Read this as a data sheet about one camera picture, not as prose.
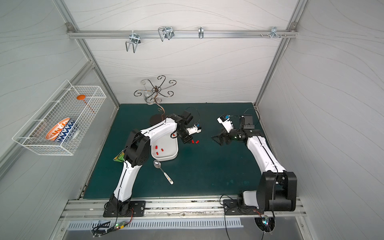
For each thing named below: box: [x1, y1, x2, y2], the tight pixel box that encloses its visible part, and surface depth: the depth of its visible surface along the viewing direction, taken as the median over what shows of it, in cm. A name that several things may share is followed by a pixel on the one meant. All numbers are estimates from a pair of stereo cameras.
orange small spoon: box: [76, 94, 96, 114], surface depth 80 cm
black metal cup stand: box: [134, 75, 177, 126], surface depth 90 cm
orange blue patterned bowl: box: [45, 118, 77, 142], surface depth 61 cm
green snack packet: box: [113, 149, 125, 163], surface depth 90 cm
